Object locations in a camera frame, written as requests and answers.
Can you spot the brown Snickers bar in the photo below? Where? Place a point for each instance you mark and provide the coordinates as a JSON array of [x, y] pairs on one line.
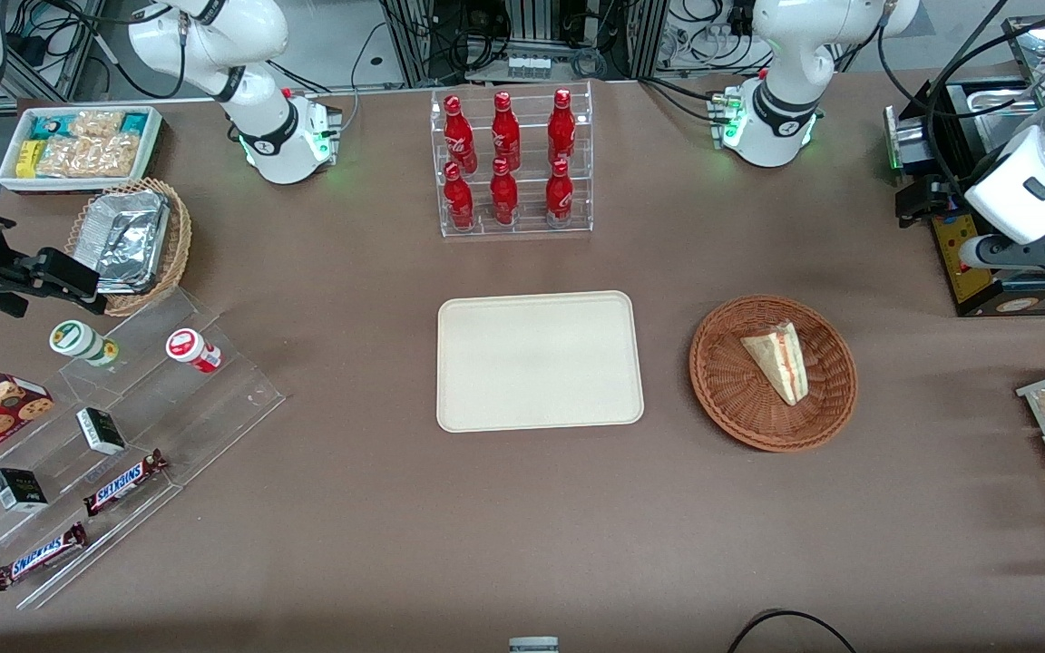
[[123, 483], [40, 556]]

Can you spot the round brown wicker basket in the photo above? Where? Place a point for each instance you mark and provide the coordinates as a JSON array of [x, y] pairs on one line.
[[731, 399]]

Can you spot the clear acrylic stepped stand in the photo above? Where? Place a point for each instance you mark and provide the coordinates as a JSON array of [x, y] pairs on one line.
[[196, 408]]

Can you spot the oval light wicker basket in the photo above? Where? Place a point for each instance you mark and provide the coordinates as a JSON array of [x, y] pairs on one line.
[[176, 245]]

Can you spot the white rectangular snack bin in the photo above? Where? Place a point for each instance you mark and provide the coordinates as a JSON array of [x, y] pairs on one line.
[[10, 177]]

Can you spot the teal snack pack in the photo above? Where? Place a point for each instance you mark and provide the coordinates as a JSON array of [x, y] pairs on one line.
[[134, 121], [51, 124]]

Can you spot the stacked foil containers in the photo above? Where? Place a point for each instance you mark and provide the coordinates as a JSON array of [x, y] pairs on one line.
[[128, 240]]

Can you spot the black food warmer cabinet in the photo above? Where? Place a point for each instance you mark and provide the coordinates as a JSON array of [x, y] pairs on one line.
[[976, 307]]

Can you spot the clear acrylic bottle rack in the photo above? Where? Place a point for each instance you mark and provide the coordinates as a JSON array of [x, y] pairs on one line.
[[532, 227]]

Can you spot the small grey box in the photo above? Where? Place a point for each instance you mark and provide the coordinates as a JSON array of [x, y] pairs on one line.
[[533, 645]]

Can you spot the green lidded snack cup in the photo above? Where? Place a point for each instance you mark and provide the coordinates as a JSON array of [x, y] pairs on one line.
[[78, 340]]

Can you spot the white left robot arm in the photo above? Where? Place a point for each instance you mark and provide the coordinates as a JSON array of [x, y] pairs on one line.
[[790, 54]]

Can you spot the red lidded snack cup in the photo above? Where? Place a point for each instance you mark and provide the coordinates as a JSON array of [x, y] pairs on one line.
[[191, 349]]

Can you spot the large clear bag of crackers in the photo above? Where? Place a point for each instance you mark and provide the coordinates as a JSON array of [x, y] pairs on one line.
[[87, 156]]

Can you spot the small clear bag of crackers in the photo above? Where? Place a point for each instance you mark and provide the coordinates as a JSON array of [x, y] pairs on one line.
[[96, 122]]

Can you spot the yellow snack pack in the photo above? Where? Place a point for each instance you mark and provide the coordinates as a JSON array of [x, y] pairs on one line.
[[29, 158]]

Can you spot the red cola bottle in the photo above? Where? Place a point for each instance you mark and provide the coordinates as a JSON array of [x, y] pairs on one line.
[[459, 136], [505, 134], [561, 129], [458, 199], [560, 196], [503, 196]]

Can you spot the triangular sandwich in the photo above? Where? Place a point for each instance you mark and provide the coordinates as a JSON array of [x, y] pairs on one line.
[[781, 363]]

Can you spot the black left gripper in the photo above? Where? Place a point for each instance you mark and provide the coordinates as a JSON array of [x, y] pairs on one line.
[[925, 198]]

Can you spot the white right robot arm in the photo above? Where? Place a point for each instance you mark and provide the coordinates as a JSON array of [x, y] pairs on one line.
[[250, 100]]

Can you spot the beige rectangular serving tray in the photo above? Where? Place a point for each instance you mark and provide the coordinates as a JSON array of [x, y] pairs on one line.
[[536, 363]]

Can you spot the stainless steel pan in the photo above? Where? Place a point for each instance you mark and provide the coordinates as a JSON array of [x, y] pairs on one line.
[[994, 113]]

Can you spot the aluminium frame rack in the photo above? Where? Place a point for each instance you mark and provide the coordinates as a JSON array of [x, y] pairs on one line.
[[631, 41]]

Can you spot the small dark green box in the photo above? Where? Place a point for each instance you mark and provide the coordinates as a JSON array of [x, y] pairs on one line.
[[19, 490], [101, 431]]

